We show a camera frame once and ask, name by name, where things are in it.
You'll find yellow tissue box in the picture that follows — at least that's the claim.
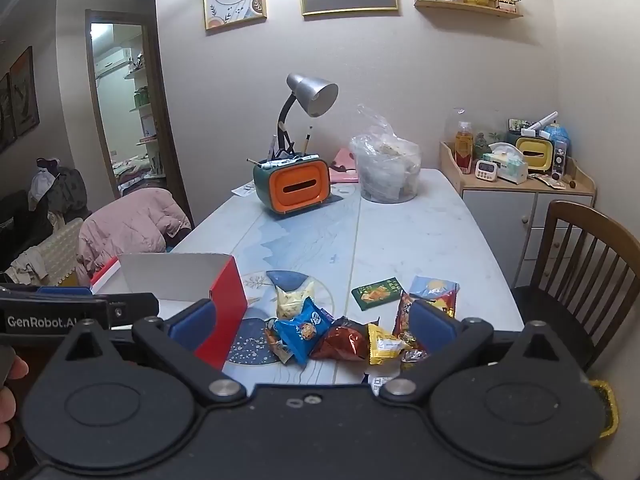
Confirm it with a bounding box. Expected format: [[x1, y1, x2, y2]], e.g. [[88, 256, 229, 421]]
[[515, 135, 554, 171]]

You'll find black coat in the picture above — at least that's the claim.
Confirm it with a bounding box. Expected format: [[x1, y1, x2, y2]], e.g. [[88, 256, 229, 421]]
[[0, 190, 50, 271]]

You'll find light wooden cabinet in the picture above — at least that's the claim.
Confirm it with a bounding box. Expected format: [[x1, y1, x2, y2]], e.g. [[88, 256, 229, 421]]
[[439, 140, 598, 286]]

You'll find pink puffer jacket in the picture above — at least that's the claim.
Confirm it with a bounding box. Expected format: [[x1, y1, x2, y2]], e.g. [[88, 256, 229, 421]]
[[76, 187, 193, 287]]

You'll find orange drink bottle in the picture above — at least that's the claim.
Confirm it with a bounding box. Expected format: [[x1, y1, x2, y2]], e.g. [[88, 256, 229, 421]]
[[454, 121, 474, 175]]

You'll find green snack packet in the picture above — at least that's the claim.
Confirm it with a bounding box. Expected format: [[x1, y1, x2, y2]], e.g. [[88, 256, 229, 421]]
[[351, 277, 404, 309]]

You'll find white tissue pack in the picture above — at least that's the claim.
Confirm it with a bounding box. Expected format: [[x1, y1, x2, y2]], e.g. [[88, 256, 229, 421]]
[[487, 142, 529, 185]]

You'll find blue cookie packet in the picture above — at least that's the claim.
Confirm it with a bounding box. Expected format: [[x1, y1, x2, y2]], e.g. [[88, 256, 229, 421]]
[[273, 300, 335, 367]]

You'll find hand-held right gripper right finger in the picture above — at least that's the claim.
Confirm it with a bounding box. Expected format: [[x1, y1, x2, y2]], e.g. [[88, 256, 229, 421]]
[[379, 299, 596, 406]]

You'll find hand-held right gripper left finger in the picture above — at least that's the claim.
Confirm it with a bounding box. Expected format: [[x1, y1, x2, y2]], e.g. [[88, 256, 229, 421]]
[[31, 299, 248, 406]]

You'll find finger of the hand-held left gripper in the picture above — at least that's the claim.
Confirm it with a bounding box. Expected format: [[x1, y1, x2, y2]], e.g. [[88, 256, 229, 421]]
[[107, 293, 160, 329], [36, 285, 95, 297]]

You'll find cream covered sofa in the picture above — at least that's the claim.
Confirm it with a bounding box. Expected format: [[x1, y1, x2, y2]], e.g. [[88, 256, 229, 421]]
[[37, 217, 86, 287]]

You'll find white cloth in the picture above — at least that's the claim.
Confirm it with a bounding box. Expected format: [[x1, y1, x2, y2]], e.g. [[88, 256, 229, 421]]
[[6, 247, 49, 286]]

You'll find orange snack packet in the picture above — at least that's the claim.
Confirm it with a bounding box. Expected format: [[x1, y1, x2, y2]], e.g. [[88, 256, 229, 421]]
[[264, 317, 293, 363]]

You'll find dark framed wall picture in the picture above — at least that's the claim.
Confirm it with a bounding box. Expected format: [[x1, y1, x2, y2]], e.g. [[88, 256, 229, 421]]
[[9, 46, 41, 137], [0, 72, 18, 155]]

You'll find clear plastic bag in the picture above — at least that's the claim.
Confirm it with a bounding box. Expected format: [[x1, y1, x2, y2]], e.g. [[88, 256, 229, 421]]
[[348, 104, 423, 205]]

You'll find light blue snack packet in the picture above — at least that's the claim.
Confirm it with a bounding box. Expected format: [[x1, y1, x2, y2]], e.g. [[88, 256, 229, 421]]
[[410, 275, 460, 302]]

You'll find pink pouch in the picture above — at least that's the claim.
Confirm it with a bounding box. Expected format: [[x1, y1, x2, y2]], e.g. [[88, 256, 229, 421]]
[[327, 147, 361, 184]]

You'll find pale yellow snack packet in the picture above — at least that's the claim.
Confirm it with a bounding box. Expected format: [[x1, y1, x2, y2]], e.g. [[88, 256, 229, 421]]
[[274, 280, 317, 322]]

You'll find dark wooden chair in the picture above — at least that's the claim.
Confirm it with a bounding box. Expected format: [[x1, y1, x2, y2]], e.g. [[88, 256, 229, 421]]
[[511, 200, 640, 372]]

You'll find wooden door frame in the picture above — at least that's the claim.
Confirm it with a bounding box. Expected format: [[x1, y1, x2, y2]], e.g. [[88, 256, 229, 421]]
[[85, 9, 194, 222]]

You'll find red and yellow snack packet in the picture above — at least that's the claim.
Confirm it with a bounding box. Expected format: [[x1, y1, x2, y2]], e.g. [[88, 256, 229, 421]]
[[392, 290, 459, 356]]

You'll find blue plastic bag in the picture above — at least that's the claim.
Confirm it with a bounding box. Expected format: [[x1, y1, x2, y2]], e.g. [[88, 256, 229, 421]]
[[544, 122, 571, 154]]

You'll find orange and green tissue box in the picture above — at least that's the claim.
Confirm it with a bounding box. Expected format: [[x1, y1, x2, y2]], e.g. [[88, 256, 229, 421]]
[[252, 152, 331, 218]]

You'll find pile of grey clothes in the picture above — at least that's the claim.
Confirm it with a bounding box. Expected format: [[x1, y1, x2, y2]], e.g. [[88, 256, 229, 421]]
[[27, 157, 92, 226]]

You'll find wooden wall shelf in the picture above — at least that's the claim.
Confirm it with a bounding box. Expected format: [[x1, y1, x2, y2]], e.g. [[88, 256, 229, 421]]
[[413, 0, 524, 20]]

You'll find shiny brown snack packet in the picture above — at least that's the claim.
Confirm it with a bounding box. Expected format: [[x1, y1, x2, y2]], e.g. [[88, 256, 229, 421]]
[[310, 316, 372, 362]]

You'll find red and white cardboard box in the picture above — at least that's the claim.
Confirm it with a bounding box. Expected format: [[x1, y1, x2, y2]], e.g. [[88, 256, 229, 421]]
[[90, 252, 249, 371]]

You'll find silver desk lamp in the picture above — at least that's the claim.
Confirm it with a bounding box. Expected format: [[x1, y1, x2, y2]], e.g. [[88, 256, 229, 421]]
[[276, 73, 340, 158]]

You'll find yellow fringed mat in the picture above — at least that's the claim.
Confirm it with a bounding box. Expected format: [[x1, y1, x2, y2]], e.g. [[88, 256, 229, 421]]
[[589, 379, 621, 437]]

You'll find person's left hand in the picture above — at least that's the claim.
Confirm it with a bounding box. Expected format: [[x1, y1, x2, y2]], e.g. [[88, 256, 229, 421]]
[[0, 355, 30, 449]]

